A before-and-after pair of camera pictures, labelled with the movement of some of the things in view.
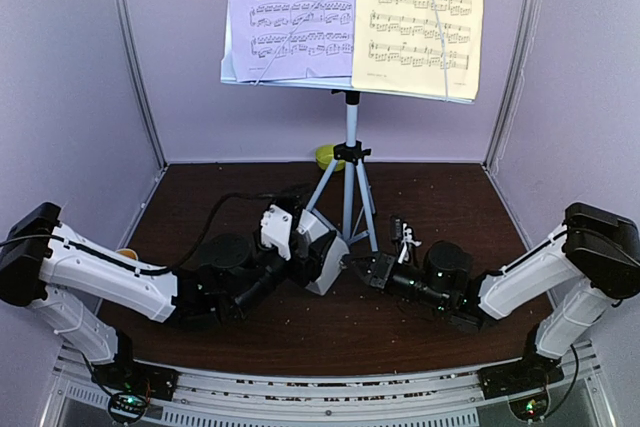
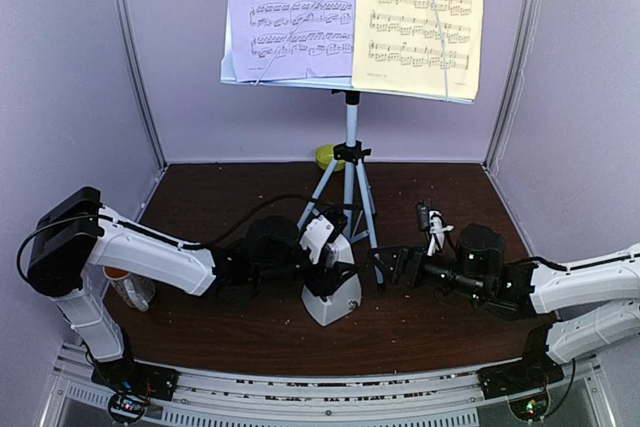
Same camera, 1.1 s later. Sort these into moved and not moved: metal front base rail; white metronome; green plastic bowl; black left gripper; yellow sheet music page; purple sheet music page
Moved: white metronome; black left gripper
Not moved: metal front base rail; yellow sheet music page; green plastic bowl; purple sheet music page
